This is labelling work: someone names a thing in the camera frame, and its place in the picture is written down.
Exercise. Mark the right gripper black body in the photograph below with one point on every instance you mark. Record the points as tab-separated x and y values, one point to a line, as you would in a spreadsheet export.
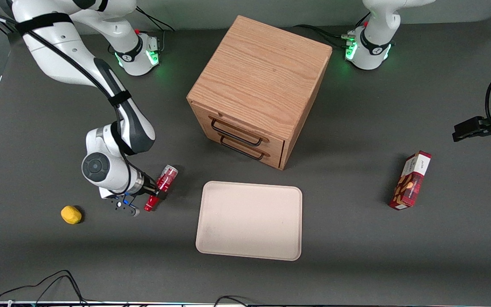
148	186

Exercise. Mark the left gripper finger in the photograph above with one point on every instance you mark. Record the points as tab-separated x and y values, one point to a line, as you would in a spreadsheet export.
469	133
482	122

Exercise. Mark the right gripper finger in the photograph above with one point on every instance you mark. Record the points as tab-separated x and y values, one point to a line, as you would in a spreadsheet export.
159	188
153	196

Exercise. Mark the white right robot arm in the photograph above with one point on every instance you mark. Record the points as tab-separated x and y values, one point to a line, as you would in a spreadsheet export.
58	49

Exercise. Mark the beige plastic tray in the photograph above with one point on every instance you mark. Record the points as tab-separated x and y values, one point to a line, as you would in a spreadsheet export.
249	221

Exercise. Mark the red snack box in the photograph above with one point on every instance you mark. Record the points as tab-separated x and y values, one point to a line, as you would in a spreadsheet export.
411	183

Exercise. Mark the yellow lemon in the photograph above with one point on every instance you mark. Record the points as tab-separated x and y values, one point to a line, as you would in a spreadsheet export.
71	215

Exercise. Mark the wooden drawer front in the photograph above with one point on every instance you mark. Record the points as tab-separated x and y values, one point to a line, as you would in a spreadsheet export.
273	144
273	160

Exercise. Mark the wooden drawer cabinet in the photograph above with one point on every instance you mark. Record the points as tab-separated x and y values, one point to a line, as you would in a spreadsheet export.
262	72

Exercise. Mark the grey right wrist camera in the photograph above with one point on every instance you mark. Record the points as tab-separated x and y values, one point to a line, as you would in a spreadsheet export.
109	194

